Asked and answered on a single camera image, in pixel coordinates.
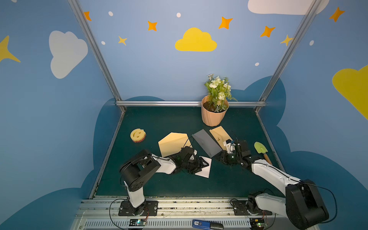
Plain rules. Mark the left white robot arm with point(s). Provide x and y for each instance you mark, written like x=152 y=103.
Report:
x=136 y=172

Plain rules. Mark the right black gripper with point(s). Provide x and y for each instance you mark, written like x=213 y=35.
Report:
x=227 y=156

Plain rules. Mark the blue handheld device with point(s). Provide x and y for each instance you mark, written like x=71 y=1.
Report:
x=206 y=225

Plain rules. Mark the green circuit board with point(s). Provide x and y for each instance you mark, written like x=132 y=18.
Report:
x=257 y=224
x=137 y=222

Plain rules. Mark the green toy shovel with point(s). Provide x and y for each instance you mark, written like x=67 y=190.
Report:
x=261 y=149

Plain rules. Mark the red letter paper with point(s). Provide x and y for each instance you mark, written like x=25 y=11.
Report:
x=206 y=171

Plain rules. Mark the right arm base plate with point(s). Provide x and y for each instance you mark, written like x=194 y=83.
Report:
x=241 y=208

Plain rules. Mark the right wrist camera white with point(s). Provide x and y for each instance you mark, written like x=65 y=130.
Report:
x=230 y=146

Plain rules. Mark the grey envelope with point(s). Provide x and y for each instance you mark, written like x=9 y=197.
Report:
x=207 y=143

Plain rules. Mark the large yellow envelope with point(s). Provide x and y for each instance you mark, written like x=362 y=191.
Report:
x=173 y=143

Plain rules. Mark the right green circuit board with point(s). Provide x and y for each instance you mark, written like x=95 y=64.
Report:
x=257 y=224

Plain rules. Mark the small yellow envelope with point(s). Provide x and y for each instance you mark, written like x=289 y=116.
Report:
x=221 y=136

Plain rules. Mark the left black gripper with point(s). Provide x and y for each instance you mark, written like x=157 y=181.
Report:
x=195 y=164

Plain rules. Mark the white flower plant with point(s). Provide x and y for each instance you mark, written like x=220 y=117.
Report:
x=219 y=91

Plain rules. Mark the left green circuit board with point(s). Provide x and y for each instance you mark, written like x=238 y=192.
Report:
x=137 y=222

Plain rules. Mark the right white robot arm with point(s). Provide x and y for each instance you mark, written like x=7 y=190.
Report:
x=301 y=202

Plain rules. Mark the peach flower pot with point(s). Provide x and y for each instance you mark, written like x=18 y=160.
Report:
x=209 y=118

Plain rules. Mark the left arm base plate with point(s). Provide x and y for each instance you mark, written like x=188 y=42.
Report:
x=146 y=208

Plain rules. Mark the aluminium front rail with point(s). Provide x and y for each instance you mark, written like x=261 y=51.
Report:
x=171 y=214

